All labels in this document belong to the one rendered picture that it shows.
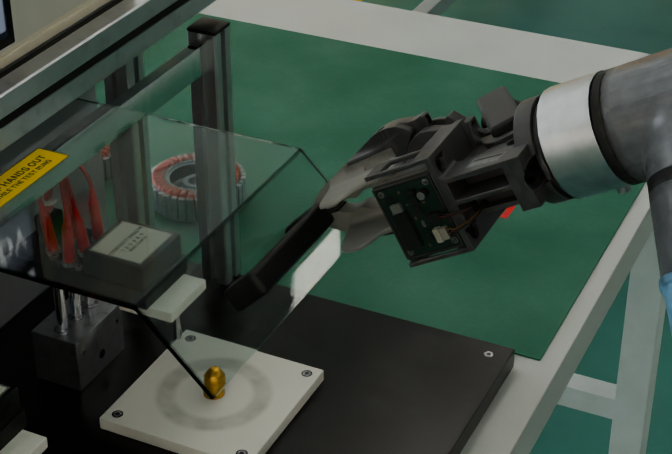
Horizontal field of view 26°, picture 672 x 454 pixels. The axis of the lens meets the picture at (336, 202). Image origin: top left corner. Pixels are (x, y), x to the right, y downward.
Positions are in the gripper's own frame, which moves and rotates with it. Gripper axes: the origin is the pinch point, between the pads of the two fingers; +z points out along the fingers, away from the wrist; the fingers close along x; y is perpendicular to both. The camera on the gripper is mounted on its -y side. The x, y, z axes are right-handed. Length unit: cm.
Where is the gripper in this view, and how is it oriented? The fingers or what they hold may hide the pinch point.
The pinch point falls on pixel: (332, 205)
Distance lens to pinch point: 107.6
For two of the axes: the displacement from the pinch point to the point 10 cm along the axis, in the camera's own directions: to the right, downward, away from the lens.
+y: -4.3, 4.6, -7.8
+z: -7.8, 2.4, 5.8
